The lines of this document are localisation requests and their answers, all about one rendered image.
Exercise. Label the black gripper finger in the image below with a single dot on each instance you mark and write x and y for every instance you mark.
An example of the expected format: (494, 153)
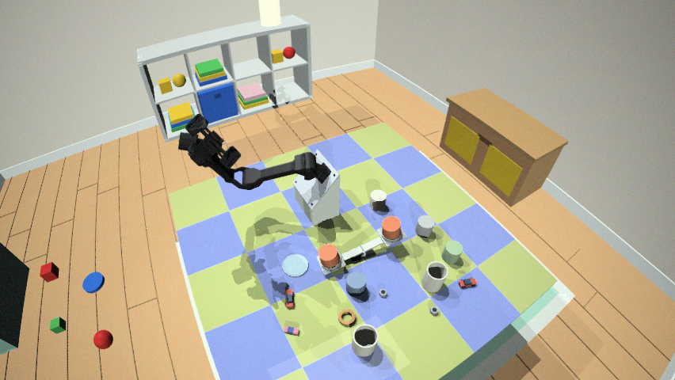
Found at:
(198, 126)
(229, 155)

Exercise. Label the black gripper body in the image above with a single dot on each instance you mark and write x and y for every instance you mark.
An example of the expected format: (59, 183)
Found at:
(212, 142)

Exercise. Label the orange cylinder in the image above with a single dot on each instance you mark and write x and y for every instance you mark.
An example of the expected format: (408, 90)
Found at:
(391, 227)

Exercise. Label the orange ring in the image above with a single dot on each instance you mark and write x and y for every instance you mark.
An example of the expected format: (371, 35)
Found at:
(346, 323)

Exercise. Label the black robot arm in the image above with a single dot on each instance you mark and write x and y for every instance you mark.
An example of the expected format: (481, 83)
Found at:
(304, 164)

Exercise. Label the green cylinder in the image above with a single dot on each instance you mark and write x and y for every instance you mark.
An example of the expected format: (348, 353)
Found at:
(452, 252)

